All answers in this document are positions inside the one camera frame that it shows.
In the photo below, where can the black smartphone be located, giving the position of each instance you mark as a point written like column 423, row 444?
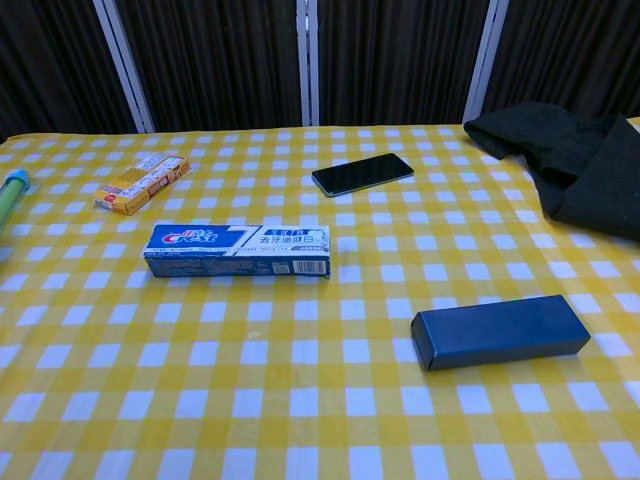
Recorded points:
column 362, row 175

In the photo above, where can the dark blue rectangular case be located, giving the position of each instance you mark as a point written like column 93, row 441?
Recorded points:
column 500, row 330

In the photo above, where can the green toothbrush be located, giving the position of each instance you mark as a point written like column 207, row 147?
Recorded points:
column 12, row 192

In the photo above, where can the white partition frame post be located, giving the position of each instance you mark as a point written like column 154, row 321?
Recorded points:
column 484, row 60
column 122, row 65
column 307, row 62

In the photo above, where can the yellow white checkered tablecloth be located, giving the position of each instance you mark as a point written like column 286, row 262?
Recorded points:
column 280, row 390

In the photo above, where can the blue white toothpaste box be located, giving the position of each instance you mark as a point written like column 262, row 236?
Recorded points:
column 235, row 252

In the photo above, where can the small yellow printed box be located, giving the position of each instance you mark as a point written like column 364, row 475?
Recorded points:
column 142, row 182

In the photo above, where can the black folded cloth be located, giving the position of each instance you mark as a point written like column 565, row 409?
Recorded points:
column 575, row 160

